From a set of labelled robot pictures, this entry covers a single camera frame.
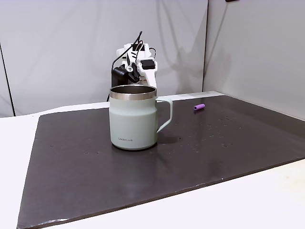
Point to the black object at wall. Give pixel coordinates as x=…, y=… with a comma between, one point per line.
x=232, y=1

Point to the purple pen grip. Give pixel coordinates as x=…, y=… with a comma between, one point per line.
x=199, y=107

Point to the black camera box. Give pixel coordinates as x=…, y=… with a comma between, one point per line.
x=119, y=75

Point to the pale green steel-rimmed mug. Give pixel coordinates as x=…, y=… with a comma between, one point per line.
x=133, y=119

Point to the dark grey table mat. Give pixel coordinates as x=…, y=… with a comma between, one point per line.
x=166, y=171

